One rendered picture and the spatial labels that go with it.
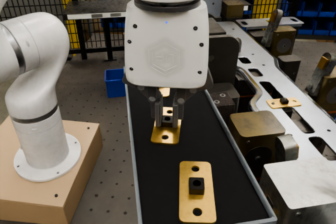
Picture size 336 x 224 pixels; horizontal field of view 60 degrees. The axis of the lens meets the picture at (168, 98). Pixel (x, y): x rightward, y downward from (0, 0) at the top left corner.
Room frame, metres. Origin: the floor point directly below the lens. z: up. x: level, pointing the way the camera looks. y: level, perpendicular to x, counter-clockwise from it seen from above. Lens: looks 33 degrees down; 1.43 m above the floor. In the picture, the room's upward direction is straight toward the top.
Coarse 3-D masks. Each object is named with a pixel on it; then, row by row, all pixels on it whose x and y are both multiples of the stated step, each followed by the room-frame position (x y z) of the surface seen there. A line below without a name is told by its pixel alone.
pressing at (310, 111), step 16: (240, 32) 1.15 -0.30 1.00; (256, 48) 0.98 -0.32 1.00; (240, 64) 0.85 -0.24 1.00; (256, 64) 0.85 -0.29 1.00; (272, 64) 0.85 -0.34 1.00; (256, 80) 0.75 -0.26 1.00; (272, 80) 0.75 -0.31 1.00; (288, 80) 0.75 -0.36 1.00; (256, 96) 0.66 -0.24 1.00; (288, 96) 0.66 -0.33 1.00; (304, 96) 0.66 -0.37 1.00; (272, 112) 0.59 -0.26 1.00; (304, 112) 0.59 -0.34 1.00; (320, 112) 0.59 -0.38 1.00; (288, 128) 0.52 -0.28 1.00; (320, 128) 0.52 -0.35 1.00; (304, 144) 0.47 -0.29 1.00
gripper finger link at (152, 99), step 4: (148, 88) 0.33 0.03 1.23; (152, 88) 0.32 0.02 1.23; (148, 92) 0.33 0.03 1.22; (152, 92) 0.32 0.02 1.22; (156, 92) 0.33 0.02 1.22; (148, 96) 0.33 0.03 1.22; (152, 96) 0.33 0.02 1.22; (156, 96) 0.33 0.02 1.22; (148, 100) 0.33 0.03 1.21; (152, 100) 0.33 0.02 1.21
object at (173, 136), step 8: (168, 120) 0.33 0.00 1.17; (160, 128) 0.32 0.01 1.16; (168, 128) 0.32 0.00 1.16; (176, 128) 0.32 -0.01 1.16; (152, 136) 0.31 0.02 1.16; (160, 136) 0.31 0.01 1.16; (168, 136) 0.31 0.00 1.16; (176, 136) 0.31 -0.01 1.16; (168, 144) 0.29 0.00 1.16; (176, 144) 0.29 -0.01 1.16
